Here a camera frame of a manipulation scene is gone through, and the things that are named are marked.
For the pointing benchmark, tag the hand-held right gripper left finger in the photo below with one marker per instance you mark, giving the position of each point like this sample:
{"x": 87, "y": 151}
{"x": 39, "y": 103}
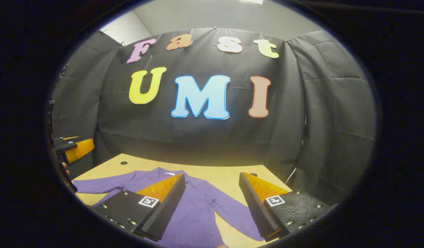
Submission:
{"x": 167, "y": 210}

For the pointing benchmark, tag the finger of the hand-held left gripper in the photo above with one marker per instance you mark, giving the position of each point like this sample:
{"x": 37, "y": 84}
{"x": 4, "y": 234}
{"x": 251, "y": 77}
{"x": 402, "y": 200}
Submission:
{"x": 79, "y": 150}

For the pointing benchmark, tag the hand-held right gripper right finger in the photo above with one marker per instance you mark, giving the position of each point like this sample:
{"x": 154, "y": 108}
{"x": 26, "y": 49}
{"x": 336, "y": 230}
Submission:
{"x": 256, "y": 210}

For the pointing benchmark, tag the purple shirt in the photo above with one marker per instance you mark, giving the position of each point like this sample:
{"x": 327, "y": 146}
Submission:
{"x": 198, "y": 206}

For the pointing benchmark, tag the black backdrop cloth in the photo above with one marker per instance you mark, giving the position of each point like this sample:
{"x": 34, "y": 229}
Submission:
{"x": 215, "y": 137}

